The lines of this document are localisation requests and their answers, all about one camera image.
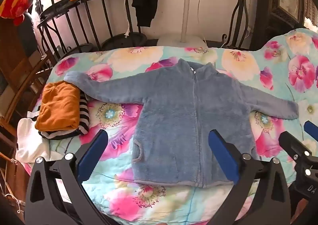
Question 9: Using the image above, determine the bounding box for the floral blanket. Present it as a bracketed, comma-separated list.
[15, 27, 318, 225]

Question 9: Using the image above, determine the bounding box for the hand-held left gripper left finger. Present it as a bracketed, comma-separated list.
[24, 129, 117, 225]

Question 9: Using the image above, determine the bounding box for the folded orange garment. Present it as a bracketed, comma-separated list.
[35, 82, 81, 132]

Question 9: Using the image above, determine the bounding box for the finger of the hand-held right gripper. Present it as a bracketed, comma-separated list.
[304, 120, 318, 141]
[278, 131, 318, 178]

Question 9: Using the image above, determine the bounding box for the thin white cord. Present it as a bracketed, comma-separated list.
[196, 0, 207, 41]

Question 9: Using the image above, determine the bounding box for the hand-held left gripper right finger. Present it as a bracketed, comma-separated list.
[208, 129, 299, 225]

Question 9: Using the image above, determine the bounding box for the black white striped garment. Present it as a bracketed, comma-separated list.
[38, 92, 90, 140]

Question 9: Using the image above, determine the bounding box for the wooden chair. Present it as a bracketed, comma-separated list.
[0, 48, 50, 131]

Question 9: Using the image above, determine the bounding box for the dark grey cushion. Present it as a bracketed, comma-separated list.
[17, 12, 38, 56]

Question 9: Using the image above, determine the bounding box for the white cloth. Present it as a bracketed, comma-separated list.
[15, 112, 50, 163]

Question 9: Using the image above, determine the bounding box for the black metal rack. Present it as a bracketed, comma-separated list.
[37, 0, 149, 53]

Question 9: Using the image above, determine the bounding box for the white fan stand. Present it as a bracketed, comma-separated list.
[156, 0, 209, 48]

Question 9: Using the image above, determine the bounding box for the black hanging garment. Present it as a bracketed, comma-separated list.
[128, 0, 161, 28]

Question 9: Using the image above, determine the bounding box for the blue fleece jacket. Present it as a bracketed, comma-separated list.
[64, 58, 299, 189]

